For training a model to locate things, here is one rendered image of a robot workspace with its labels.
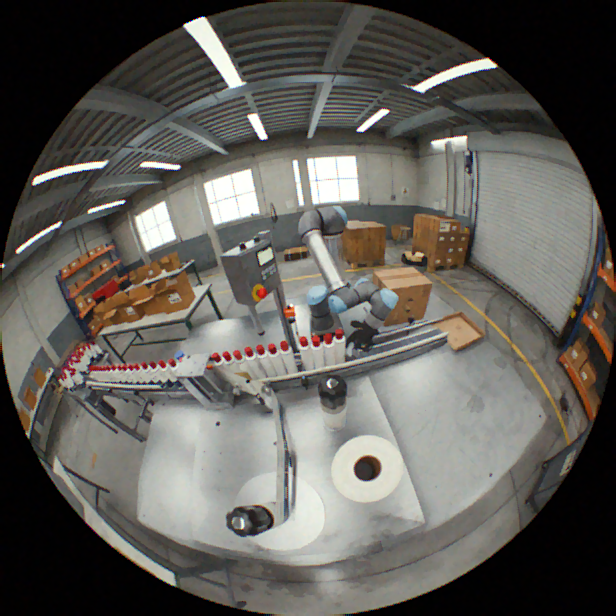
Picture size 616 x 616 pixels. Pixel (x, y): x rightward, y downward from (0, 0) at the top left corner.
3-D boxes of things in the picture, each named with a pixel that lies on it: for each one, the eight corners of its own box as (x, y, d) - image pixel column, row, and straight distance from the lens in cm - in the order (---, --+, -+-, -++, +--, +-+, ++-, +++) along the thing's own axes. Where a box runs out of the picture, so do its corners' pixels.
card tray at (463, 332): (455, 351, 119) (458, 347, 116) (430, 324, 130) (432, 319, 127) (483, 337, 141) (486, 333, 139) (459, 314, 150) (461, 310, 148)
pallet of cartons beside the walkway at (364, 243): (385, 265, 434) (387, 226, 409) (352, 269, 402) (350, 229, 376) (365, 250, 536) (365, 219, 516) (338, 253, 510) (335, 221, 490)
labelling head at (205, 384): (207, 409, 96) (174, 378, 79) (212, 387, 102) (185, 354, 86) (233, 408, 89) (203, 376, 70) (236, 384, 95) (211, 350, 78)
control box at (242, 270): (236, 303, 69) (218, 255, 63) (263, 282, 79) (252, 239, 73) (255, 308, 62) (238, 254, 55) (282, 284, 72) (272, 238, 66)
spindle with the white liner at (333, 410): (325, 434, 74) (318, 401, 46) (320, 413, 77) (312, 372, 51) (348, 428, 75) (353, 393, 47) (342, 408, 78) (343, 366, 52)
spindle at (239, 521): (265, 524, 76) (220, 537, 50) (262, 501, 75) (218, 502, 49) (292, 524, 73) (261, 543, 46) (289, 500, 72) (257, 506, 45)
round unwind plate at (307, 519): (239, 545, 83) (237, 546, 82) (234, 473, 80) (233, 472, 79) (333, 545, 75) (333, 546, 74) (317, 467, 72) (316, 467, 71)
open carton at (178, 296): (161, 320, 235) (145, 292, 225) (178, 298, 271) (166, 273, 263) (186, 313, 212) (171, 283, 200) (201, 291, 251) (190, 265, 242)
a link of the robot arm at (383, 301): (388, 287, 77) (403, 299, 73) (375, 309, 80) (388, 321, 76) (378, 284, 71) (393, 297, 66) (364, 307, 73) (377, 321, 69)
